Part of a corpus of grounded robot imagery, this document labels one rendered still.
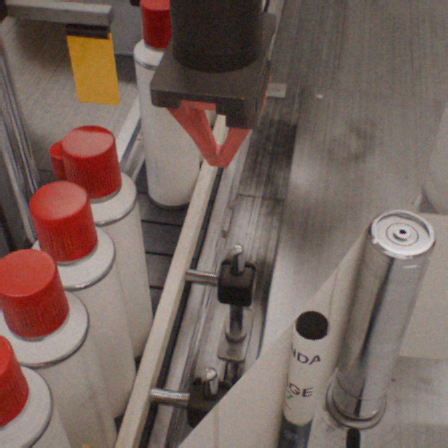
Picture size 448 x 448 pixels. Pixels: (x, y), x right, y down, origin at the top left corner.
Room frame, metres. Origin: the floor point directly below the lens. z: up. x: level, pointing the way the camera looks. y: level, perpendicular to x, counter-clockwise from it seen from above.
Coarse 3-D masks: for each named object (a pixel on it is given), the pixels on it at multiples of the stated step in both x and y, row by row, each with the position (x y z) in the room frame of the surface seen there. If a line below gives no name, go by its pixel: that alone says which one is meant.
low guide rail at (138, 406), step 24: (264, 0) 0.84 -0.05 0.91; (216, 120) 0.56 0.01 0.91; (216, 168) 0.50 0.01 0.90; (192, 216) 0.42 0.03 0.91; (192, 240) 0.40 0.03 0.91; (168, 288) 0.34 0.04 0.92; (168, 312) 0.32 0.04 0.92; (168, 336) 0.31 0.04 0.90; (144, 360) 0.27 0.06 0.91; (144, 384) 0.25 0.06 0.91; (144, 408) 0.24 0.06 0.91; (120, 432) 0.22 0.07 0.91
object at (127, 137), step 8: (136, 104) 0.53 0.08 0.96; (136, 112) 0.51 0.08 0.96; (128, 120) 0.50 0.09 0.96; (136, 120) 0.50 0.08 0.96; (128, 128) 0.49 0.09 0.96; (136, 128) 0.49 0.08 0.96; (120, 136) 0.48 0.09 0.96; (128, 136) 0.48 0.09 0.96; (136, 136) 0.49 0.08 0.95; (120, 144) 0.47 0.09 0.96; (128, 144) 0.47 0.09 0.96; (120, 152) 0.46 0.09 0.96; (128, 152) 0.47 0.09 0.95; (120, 160) 0.45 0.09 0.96; (120, 168) 0.44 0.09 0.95
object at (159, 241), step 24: (144, 168) 0.53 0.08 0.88; (144, 192) 0.49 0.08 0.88; (216, 192) 0.52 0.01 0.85; (144, 216) 0.46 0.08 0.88; (168, 216) 0.46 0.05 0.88; (144, 240) 0.43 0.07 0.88; (168, 240) 0.43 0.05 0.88; (168, 264) 0.40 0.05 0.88; (192, 264) 0.40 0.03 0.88; (168, 360) 0.30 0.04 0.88; (144, 432) 0.24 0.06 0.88
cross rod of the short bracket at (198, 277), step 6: (186, 270) 0.37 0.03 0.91; (192, 270) 0.37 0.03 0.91; (198, 270) 0.37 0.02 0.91; (186, 276) 0.36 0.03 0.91; (192, 276) 0.36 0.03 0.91; (198, 276) 0.36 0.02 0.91; (204, 276) 0.36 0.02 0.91; (210, 276) 0.36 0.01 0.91; (216, 276) 0.36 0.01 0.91; (186, 282) 0.36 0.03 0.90; (192, 282) 0.36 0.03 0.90; (198, 282) 0.36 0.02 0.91; (204, 282) 0.36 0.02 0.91; (210, 282) 0.36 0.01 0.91; (216, 282) 0.35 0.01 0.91
